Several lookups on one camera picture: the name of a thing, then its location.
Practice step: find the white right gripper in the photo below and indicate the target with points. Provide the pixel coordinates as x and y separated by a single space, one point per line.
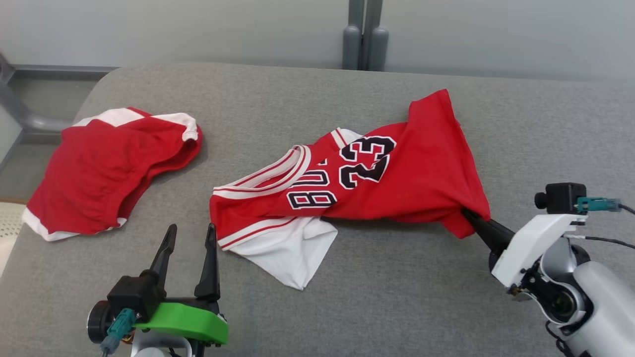
531 243

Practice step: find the red basketball jersey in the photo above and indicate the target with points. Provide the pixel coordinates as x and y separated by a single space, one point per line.
421 173

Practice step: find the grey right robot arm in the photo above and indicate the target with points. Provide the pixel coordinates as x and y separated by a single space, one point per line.
605 297

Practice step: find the grey metal partition post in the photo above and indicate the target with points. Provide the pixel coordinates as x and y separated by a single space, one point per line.
379 49
350 49

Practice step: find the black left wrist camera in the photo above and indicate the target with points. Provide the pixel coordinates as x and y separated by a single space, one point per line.
131 297

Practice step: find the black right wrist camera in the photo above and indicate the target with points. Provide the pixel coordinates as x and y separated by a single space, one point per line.
563 197

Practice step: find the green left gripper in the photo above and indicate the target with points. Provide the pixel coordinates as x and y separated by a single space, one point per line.
188 322

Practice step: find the red shorts white trim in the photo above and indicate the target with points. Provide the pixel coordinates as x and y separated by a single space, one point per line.
109 173

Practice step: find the grey angled partition support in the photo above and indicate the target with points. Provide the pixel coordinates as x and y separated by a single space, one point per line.
30 119

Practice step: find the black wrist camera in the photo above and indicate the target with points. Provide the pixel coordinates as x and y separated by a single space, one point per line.
563 197
131 297

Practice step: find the white perforated laundry basket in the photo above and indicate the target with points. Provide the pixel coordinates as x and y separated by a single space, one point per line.
10 223

